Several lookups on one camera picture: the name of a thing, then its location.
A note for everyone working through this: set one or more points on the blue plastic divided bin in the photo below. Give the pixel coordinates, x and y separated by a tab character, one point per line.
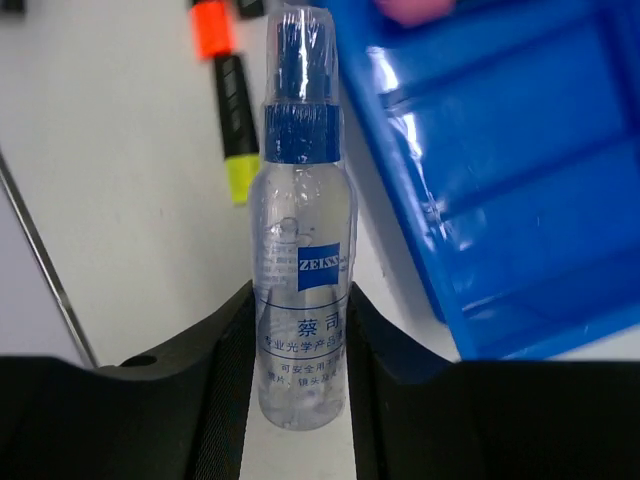
507	137

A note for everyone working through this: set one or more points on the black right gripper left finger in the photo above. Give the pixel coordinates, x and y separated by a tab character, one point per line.
176	411

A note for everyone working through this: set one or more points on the clear spray bottle blue cap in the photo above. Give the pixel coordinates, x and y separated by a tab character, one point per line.
303	225

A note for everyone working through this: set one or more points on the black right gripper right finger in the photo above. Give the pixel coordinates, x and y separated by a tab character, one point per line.
416	415

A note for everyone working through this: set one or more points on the pink cap black highlighter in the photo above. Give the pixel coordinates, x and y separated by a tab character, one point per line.
251	9

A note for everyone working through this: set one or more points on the pink marker set tube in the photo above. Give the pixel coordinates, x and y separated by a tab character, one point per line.
411	13

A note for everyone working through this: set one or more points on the orange cap black highlighter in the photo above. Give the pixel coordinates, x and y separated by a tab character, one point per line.
211	28

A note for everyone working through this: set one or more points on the yellow cap black highlighter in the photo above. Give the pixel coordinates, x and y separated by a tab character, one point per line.
237	125

